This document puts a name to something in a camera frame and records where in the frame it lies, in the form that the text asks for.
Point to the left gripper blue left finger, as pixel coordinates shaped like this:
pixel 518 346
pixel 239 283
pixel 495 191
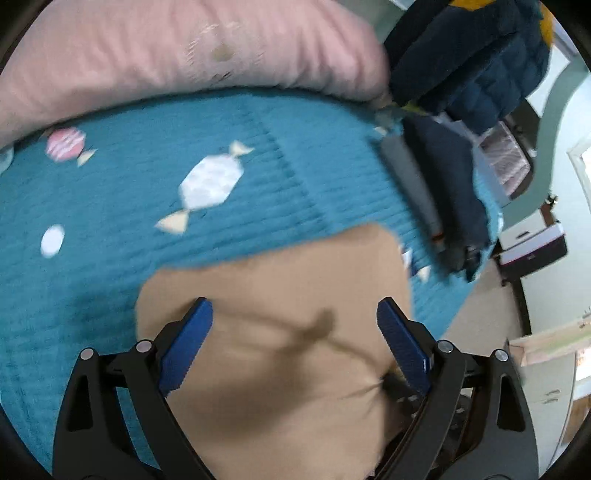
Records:
pixel 153 373

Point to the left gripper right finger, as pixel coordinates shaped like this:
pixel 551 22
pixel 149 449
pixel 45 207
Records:
pixel 437 374

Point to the beige padded jacket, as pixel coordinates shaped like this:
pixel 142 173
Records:
pixel 288 382

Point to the dark navy clothes pile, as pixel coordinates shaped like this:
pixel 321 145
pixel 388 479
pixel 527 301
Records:
pixel 445 159

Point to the black and white box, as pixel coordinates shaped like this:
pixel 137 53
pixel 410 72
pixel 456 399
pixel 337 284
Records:
pixel 532 254

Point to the teal candy-pattern bedspread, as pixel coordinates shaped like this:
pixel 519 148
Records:
pixel 180 181

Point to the grey white folded garment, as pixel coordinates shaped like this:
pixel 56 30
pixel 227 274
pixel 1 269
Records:
pixel 405 169

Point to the mesh office chair back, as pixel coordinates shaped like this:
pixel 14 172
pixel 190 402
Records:
pixel 509 159

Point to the dark blue quilted blanket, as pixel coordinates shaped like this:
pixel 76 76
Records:
pixel 475 61

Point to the pink quilted duvet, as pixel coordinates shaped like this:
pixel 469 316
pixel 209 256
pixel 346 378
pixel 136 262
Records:
pixel 83 56

